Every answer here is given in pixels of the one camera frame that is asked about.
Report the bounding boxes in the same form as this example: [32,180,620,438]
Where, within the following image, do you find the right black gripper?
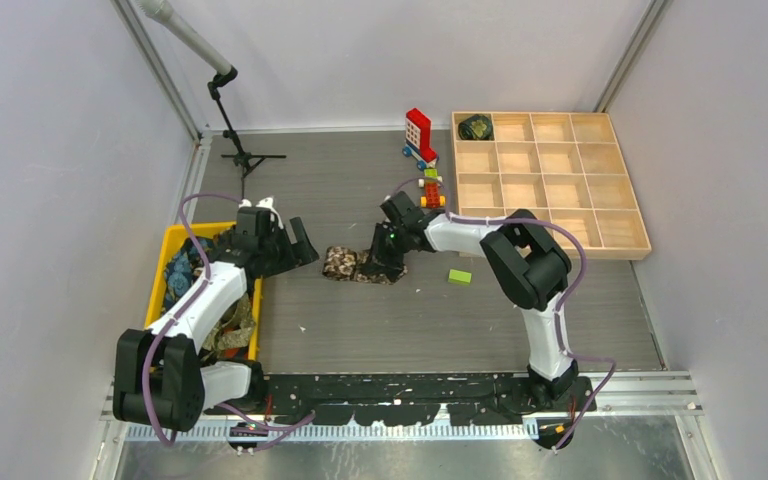
[364,222,412,276]

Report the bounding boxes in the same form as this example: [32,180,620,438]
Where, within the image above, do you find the red yellow toy block car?
[417,168,446,209]

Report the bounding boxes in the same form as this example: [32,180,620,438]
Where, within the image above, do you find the green toy block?
[448,269,472,285]

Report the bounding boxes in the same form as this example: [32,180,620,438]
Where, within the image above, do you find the brown floral tie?
[322,246,408,285]

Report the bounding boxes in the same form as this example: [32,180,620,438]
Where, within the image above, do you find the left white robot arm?
[112,197,319,445]

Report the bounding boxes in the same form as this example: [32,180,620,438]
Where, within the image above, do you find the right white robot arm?
[357,192,578,411]

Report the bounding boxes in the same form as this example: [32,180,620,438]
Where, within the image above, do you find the pile of ties in bin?
[161,239,254,364]

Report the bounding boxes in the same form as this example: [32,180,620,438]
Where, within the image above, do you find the black microphone stand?
[207,66,287,196]

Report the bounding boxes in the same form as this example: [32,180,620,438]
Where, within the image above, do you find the yellow plastic bin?
[144,222,263,361]

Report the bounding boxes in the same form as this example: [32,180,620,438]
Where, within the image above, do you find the red white toy block tower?
[402,108,439,171]

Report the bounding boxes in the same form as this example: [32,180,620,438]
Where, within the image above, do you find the rolled dark green tie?
[457,114,494,141]

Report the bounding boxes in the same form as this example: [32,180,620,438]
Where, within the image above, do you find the wooden compartment tray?
[451,111,652,261]

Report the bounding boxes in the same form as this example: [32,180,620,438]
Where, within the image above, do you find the grey microphone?
[136,0,237,78]

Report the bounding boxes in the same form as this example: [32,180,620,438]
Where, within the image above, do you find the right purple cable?
[387,176,617,454]

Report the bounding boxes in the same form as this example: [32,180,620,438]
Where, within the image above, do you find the purple cable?
[140,193,319,453]
[387,176,617,454]

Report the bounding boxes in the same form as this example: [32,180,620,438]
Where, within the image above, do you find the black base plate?
[228,373,593,427]

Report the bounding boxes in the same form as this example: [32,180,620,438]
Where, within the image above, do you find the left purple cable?
[140,193,319,453]

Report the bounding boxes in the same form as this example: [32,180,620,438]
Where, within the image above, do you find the aluminium frame rail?
[100,370,705,420]

